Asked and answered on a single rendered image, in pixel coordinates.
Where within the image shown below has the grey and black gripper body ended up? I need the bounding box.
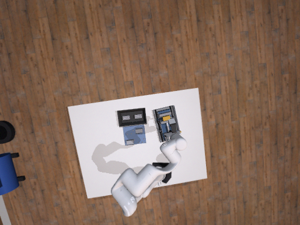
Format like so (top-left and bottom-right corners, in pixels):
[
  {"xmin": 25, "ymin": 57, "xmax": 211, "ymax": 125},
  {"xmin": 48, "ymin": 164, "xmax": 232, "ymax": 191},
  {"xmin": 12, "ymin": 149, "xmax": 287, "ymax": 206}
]
[{"xmin": 165, "ymin": 131, "xmax": 181, "ymax": 141}]

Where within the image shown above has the yellow rectangular block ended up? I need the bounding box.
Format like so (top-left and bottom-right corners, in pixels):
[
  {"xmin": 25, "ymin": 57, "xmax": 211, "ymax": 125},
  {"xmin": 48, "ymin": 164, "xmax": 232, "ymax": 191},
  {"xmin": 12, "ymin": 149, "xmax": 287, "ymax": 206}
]
[{"xmin": 162, "ymin": 115, "xmax": 170, "ymax": 121}]

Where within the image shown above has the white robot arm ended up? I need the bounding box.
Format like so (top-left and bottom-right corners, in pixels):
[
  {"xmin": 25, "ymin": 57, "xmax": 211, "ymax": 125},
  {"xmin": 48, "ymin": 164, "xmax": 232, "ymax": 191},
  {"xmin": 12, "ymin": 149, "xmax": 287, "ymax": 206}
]
[{"xmin": 111, "ymin": 118, "xmax": 187, "ymax": 217}]

